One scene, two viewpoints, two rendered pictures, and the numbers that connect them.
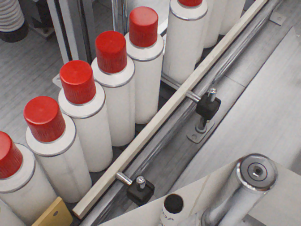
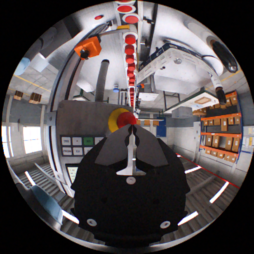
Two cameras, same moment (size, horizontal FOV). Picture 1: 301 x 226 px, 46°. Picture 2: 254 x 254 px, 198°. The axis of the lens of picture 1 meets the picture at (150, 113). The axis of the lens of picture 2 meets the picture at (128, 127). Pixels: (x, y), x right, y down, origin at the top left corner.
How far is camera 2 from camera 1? 0.41 m
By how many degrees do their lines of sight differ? 114
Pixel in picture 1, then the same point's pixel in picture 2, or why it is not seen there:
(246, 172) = (175, 61)
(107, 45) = (130, 52)
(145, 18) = (131, 41)
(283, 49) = not seen: outside the picture
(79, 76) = (131, 61)
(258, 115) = (166, 18)
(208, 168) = (159, 32)
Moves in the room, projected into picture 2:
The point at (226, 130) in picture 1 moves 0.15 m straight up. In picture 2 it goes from (158, 23) to (169, 31)
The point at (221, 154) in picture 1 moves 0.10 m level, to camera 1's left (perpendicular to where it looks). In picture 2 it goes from (161, 28) to (142, 32)
